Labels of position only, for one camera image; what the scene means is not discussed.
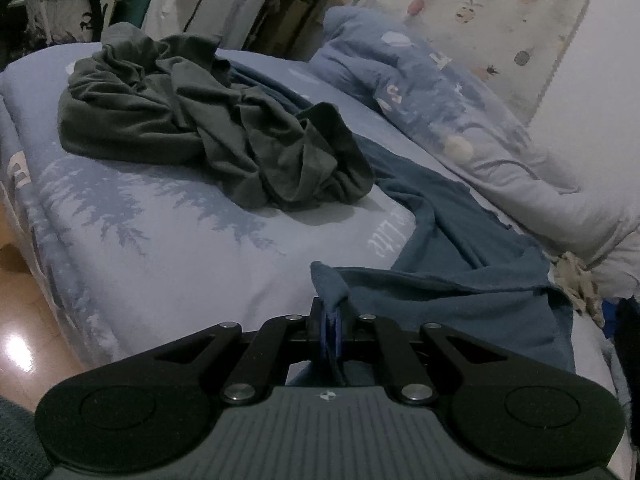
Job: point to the light blue printed duvet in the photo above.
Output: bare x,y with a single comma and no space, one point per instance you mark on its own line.
425,85

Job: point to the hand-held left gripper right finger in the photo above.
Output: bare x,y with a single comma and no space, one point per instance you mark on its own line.
340,342

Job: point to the dark green shirt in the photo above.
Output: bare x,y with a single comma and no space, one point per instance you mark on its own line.
175,100

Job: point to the blue shirt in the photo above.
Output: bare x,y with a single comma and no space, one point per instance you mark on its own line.
450,285

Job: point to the dark blue striped jacket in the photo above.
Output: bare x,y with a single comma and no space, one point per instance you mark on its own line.
627,335

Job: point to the light blue printed bed sheet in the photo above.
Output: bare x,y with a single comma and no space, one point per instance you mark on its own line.
200,260

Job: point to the pineapple print curtain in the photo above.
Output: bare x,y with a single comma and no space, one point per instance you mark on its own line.
500,10

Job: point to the cardboard box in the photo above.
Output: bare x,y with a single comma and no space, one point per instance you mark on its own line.
295,25

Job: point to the teal container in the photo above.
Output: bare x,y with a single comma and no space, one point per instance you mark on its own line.
135,2

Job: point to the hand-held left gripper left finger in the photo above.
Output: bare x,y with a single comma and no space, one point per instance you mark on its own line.
325,342

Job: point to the teal knit fabric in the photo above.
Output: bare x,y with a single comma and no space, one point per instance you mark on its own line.
17,435

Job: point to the beige crumpled cloth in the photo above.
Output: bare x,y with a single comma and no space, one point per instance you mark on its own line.
575,280

